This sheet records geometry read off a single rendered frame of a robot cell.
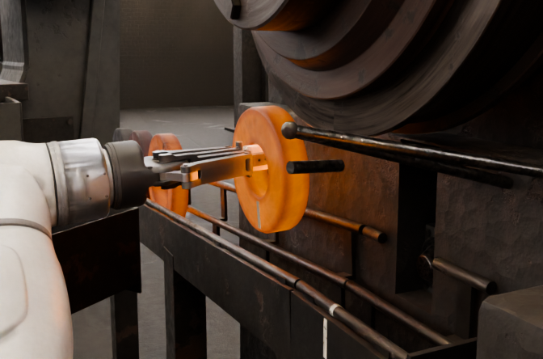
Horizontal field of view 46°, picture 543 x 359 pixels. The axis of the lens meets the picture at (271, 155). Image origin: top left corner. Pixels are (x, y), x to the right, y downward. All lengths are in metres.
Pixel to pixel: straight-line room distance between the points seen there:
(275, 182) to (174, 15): 10.27
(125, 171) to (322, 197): 0.26
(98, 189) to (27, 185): 0.07
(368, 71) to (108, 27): 3.03
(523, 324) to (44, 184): 0.46
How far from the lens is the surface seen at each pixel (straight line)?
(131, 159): 0.70
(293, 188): 0.72
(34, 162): 0.68
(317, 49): 0.53
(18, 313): 0.57
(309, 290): 0.67
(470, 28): 0.44
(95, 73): 3.43
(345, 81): 0.54
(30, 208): 0.65
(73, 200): 0.68
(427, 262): 0.68
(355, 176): 0.75
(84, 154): 0.69
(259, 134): 0.76
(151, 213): 1.24
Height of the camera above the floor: 0.96
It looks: 9 degrees down
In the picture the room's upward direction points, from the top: straight up
